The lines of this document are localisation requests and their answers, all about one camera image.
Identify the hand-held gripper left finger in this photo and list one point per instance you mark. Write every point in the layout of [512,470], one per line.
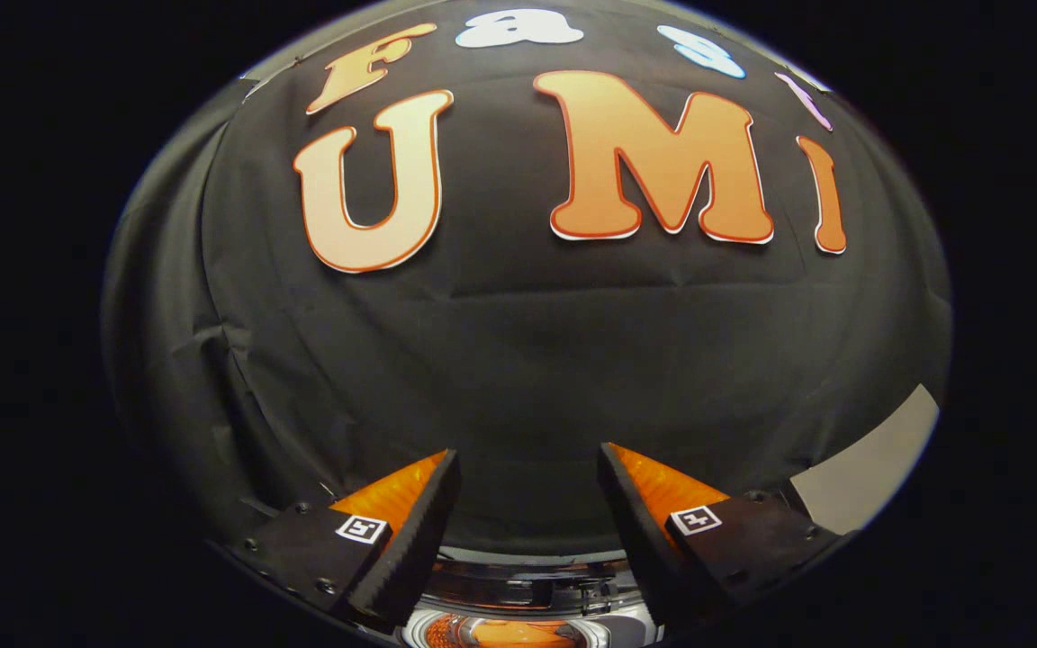
[410,549]

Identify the black backdrop cloth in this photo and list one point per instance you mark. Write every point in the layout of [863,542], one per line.
[527,378]

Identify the dark top-load washing machine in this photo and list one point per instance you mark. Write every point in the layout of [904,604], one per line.
[527,585]

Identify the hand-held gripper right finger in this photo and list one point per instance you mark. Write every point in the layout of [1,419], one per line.
[644,558]

